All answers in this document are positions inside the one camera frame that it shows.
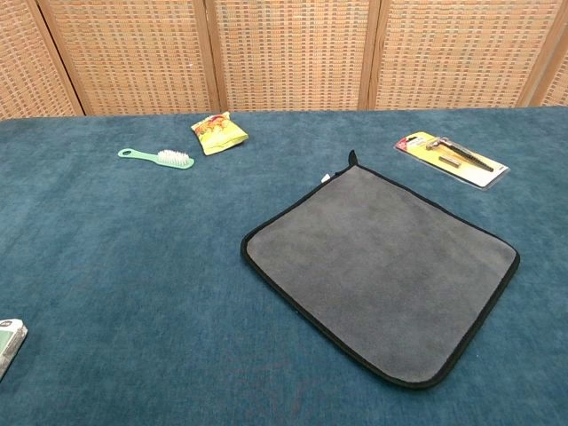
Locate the woven bamboo folding screen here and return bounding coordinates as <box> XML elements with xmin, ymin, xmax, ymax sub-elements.
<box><xmin>0</xmin><ymin>0</ymin><xmax>568</xmax><ymax>117</ymax></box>

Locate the teal table cloth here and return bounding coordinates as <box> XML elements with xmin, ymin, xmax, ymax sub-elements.
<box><xmin>0</xmin><ymin>105</ymin><xmax>568</xmax><ymax>426</ymax></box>

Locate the grey and green cloth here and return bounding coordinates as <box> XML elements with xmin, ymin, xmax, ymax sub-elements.
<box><xmin>240</xmin><ymin>149</ymin><xmax>521</xmax><ymax>391</ymax></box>

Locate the yellow snack packet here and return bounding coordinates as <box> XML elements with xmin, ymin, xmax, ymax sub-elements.
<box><xmin>190</xmin><ymin>111</ymin><xmax>249</xmax><ymax>156</ymax></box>

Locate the razor in yellow blister pack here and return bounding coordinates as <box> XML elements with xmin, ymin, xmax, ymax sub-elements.
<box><xmin>393</xmin><ymin>130</ymin><xmax>509</xmax><ymax>193</ymax></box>

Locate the green tissue pack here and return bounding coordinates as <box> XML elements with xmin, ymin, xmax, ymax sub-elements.
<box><xmin>0</xmin><ymin>318</ymin><xmax>28</xmax><ymax>383</ymax></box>

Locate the mint green brush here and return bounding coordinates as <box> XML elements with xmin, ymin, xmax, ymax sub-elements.
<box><xmin>117</xmin><ymin>147</ymin><xmax>196</xmax><ymax>170</ymax></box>

